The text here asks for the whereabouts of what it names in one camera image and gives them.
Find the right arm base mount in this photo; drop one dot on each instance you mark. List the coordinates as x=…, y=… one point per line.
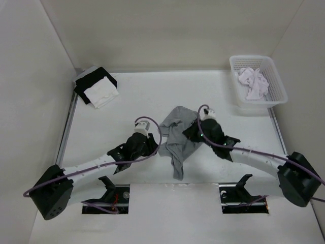
x=235, y=199

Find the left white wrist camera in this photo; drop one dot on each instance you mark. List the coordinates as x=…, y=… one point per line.
x=142, y=127

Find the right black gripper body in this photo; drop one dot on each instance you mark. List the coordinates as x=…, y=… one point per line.
x=195, y=134

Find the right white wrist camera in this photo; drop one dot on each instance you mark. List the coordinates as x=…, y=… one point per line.
x=209, y=114

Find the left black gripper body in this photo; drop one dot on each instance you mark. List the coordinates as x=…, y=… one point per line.
x=147, y=150

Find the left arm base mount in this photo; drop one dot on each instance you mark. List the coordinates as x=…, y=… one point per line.
x=113, y=201

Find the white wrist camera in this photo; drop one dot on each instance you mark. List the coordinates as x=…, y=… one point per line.
x=142, y=127
x=209, y=114

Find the white plastic basket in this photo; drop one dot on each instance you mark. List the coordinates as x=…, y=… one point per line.
x=276, y=92

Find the folded white tank top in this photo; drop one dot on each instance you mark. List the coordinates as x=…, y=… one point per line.
x=101, y=93

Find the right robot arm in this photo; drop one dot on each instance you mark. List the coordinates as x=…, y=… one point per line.
x=296, y=179

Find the folded black tank top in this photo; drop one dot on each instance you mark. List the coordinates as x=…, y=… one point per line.
x=88, y=78

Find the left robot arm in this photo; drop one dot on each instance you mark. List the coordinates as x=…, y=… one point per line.
x=89, y=183

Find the grey tank top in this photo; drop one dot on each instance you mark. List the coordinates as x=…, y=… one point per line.
x=177, y=146

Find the pale pink tank top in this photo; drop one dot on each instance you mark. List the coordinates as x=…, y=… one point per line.
x=257, y=84

